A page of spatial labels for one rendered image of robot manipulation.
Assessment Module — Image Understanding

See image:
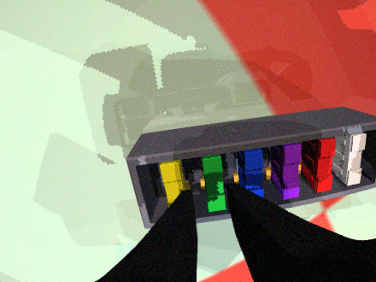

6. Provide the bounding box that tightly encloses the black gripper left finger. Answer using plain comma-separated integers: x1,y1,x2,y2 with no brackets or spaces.
95,190,198,282

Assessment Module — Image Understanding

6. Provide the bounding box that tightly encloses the dark grey fuse block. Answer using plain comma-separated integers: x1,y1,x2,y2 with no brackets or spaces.
126,107,376,229

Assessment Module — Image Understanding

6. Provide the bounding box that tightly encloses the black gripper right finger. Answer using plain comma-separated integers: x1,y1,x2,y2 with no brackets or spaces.
226,183,376,282

